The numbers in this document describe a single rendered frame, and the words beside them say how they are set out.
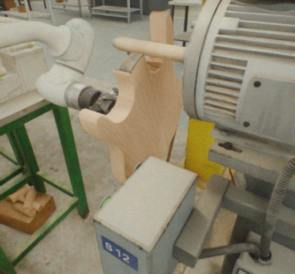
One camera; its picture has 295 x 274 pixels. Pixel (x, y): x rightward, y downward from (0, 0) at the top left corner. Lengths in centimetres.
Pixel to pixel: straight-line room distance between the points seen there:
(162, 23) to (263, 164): 37
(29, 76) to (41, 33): 45
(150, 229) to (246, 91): 24
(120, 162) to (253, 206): 30
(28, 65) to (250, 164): 100
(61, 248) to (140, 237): 138
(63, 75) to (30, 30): 16
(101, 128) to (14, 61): 77
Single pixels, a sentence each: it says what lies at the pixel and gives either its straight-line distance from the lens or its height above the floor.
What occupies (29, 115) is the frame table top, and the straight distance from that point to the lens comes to 114.
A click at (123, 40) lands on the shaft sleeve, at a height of 126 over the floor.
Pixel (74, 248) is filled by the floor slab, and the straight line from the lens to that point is 169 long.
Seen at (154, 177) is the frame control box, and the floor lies 112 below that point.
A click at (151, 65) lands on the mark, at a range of 63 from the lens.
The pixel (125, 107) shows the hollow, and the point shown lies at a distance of 55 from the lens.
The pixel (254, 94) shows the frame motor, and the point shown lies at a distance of 38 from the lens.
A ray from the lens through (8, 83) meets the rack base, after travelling 119.
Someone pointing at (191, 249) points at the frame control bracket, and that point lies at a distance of 44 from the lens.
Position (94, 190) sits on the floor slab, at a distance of 194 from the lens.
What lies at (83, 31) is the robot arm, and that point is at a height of 123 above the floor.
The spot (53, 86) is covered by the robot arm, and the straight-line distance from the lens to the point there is 85.
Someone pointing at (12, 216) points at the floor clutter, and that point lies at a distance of 179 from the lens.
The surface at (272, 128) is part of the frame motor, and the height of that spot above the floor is 121.
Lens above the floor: 141
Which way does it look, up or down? 33 degrees down
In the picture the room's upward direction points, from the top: straight up
